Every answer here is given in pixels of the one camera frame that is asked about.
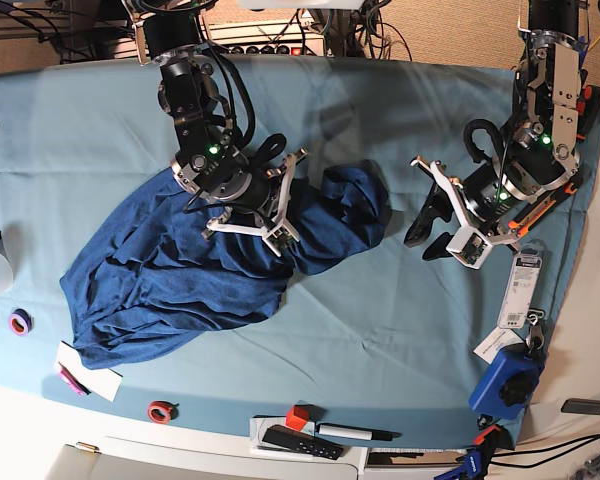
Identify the black phone device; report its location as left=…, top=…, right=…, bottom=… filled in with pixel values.
left=561, top=398, right=600, bottom=416

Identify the blue spring clamp bottom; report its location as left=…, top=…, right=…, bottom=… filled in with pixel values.
left=434, top=450, right=491, bottom=480

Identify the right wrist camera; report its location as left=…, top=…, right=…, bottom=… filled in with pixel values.
left=266, top=230, right=297, bottom=257

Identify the white marker pen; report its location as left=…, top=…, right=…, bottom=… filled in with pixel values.
left=315, top=423, right=400, bottom=442

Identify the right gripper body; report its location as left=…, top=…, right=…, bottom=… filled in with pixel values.
left=203, top=148, right=308, bottom=252

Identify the blue box with knob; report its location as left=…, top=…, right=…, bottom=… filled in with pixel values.
left=469, top=345, right=546, bottom=420

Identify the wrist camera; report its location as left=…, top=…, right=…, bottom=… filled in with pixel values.
left=266, top=230, right=297, bottom=257
left=446, top=226, right=493, bottom=269

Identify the orange black clamp top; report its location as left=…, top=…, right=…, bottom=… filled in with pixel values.
left=576, top=85, right=600, bottom=142

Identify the pink marker pen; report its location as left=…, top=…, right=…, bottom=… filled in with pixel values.
left=57, top=363, right=91, bottom=396

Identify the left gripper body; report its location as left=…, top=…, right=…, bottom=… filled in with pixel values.
left=410, top=155, right=520, bottom=253

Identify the light blue table cloth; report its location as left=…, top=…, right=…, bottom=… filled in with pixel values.
left=0, top=55, right=600, bottom=450

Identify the dark blue t-shirt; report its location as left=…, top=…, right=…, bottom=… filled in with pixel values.
left=60, top=163, right=389, bottom=370

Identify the orange clamp bottom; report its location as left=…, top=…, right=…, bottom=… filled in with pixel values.
left=473, top=424, right=503, bottom=448

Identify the red tape roll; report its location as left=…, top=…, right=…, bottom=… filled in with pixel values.
left=147, top=401, right=178, bottom=425

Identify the power strip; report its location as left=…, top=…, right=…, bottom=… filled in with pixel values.
left=208, top=20, right=325, bottom=56

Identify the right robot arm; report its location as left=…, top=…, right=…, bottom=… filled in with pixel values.
left=123, top=1, right=308, bottom=256

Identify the black remote control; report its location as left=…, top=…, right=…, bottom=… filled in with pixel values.
left=263, top=425, right=345, bottom=460

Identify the packaged tool blister pack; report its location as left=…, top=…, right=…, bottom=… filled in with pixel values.
left=497, top=241, right=545, bottom=329

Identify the white paper card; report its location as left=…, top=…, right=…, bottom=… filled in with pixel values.
left=54, top=342, right=122, bottom=402

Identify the white label card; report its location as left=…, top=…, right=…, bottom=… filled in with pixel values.
left=473, top=327, right=523, bottom=364

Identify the purple tape roll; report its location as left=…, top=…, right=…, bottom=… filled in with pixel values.
left=9, top=308, right=33, bottom=336

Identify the red cube block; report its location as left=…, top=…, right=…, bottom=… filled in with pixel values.
left=285, top=405, right=310, bottom=432

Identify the orange black utility knife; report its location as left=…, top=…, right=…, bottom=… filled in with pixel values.
left=507, top=181, right=581, bottom=238

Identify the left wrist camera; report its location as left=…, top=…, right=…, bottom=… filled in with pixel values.
left=446, top=226, right=493, bottom=269

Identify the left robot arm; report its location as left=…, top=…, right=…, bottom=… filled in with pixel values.
left=404, top=1, right=589, bottom=269

